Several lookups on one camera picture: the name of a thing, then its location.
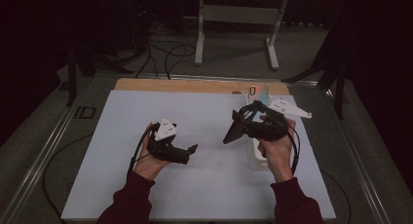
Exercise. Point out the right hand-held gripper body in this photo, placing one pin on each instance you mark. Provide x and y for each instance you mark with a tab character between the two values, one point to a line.
272	130

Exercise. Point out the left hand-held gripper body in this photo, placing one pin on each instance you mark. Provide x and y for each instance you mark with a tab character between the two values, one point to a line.
165	151

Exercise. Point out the white rectangular storage box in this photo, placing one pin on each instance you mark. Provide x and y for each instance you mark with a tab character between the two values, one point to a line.
256	156

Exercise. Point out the iridescent phone case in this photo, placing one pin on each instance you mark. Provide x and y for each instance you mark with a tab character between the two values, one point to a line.
261	94

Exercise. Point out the person's left hand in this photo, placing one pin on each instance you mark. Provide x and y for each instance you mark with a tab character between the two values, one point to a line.
149	167

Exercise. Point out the person's right hand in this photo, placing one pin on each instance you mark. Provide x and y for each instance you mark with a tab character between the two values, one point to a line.
279	156

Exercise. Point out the black tripod stand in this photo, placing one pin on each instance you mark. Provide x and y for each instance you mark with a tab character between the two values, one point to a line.
339	91
72	78

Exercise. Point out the grey metal stand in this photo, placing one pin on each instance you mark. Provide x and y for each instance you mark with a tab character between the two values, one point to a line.
240	14

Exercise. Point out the aluminium frame rail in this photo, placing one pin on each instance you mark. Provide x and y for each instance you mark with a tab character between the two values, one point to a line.
39	162
360	172
211	77

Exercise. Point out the black rectangular floor frame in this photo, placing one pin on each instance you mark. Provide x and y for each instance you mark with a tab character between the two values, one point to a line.
78	112

